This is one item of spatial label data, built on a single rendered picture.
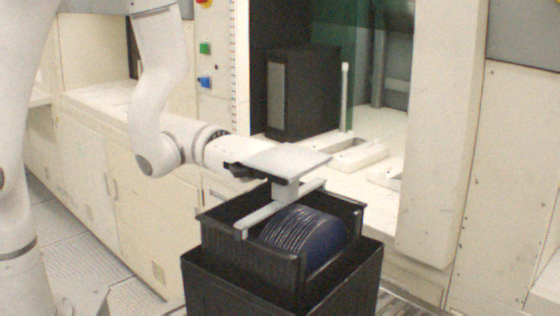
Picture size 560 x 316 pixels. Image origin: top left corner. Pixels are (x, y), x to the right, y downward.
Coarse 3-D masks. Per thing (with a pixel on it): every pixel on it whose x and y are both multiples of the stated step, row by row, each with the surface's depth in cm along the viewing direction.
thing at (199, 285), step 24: (192, 264) 82; (360, 264) 94; (192, 288) 84; (216, 288) 79; (240, 288) 76; (336, 288) 76; (360, 288) 84; (192, 312) 87; (216, 312) 82; (240, 312) 78; (264, 312) 73; (288, 312) 70; (312, 312) 70; (336, 312) 78; (360, 312) 87
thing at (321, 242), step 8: (320, 224) 79; (328, 224) 81; (336, 224) 84; (344, 224) 86; (312, 232) 77; (320, 232) 79; (328, 232) 82; (336, 232) 84; (344, 232) 87; (304, 240) 76; (312, 240) 78; (320, 240) 80; (328, 240) 83; (336, 240) 85; (344, 240) 88; (304, 248) 76; (312, 248) 79; (320, 248) 81; (328, 248) 84; (336, 248) 86; (312, 256) 79; (320, 256) 82; (328, 256) 85; (312, 264) 80; (320, 264) 83; (312, 272) 81; (336, 280) 90; (328, 288) 88; (320, 296) 87; (312, 304) 85; (304, 312) 83
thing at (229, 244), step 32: (256, 160) 78; (288, 160) 78; (320, 160) 79; (256, 192) 92; (288, 192) 80; (320, 192) 90; (224, 224) 78; (256, 224) 95; (352, 224) 85; (224, 256) 81; (256, 256) 75; (288, 256) 70; (352, 256) 87; (256, 288) 78; (288, 288) 73; (320, 288) 80
